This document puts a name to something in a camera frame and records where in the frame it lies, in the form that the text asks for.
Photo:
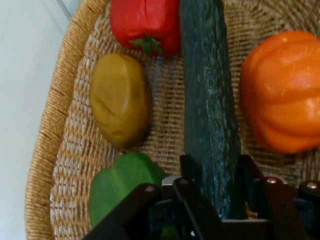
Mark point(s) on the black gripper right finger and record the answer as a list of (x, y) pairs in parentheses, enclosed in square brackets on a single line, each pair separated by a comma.
[(282, 207)]

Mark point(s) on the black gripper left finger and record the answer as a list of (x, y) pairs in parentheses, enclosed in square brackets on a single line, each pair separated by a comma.
[(190, 207)]

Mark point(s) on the dark green toy cucumber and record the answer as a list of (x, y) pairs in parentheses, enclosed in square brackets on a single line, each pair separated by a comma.
[(210, 100)]

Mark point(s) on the green toy bell pepper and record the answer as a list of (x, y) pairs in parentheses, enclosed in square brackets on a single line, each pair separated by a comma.
[(117, 185)]

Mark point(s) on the orange toy pumpkin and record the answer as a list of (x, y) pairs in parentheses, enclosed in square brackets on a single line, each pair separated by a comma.
[(285, 92)]

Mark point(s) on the brown toy potato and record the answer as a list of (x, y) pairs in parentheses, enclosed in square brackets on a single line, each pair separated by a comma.
[(120, 100)]

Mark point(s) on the woven wicker basket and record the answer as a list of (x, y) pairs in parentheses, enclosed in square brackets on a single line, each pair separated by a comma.
[(70, 130)]

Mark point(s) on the red toy bell pepper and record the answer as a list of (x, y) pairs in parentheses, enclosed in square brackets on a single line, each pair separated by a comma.
[(145, 22)]

